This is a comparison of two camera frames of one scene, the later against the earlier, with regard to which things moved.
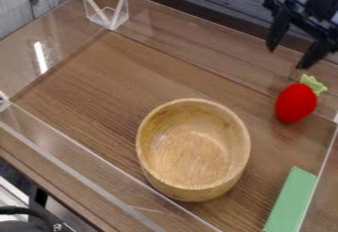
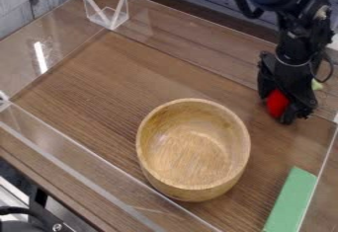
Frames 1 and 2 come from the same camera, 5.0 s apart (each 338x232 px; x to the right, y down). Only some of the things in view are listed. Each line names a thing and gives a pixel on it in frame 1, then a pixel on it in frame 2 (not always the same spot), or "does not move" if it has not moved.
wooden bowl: [193, 147] does not move
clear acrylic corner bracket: [108, 17] does not move
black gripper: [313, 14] → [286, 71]
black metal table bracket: [38, 202] does not move
